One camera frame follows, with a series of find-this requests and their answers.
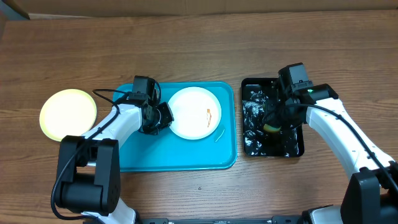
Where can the yellow plate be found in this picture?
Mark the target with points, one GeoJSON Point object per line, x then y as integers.
{"type": "Point", "coordinates": [67, 112]}

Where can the teal plastic tray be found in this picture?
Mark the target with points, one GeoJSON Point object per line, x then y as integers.
{"type": "Point", "coordinates": [168, 152]}

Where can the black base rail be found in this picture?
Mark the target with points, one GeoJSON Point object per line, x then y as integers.
{"type": "Point", "coordinates": [283, 219]}

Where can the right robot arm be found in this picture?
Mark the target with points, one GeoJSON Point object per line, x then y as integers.
{"type": "Point", "coordinates": [371, 195]}

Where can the green yellow sponge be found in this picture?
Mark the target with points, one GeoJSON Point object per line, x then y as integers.
{"type": "Point", "coordinates": [270, 129]}

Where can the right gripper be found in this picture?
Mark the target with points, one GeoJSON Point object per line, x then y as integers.
{"type": "Point", "coordinates": [273, 120]}

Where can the white plate with orange stain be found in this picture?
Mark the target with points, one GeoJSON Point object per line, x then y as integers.
{"type": "Point", "coordinates": [196, 111]}

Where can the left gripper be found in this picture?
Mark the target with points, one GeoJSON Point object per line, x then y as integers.
{"type": "Point", "coordinates": [165, 108]}

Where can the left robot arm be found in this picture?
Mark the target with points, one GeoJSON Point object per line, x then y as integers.
{"type": "Point", "coordinates": [88, 181]}

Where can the black water tray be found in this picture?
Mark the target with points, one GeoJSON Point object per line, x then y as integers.
{"type": "Point", "coordinates": [259, 99]}

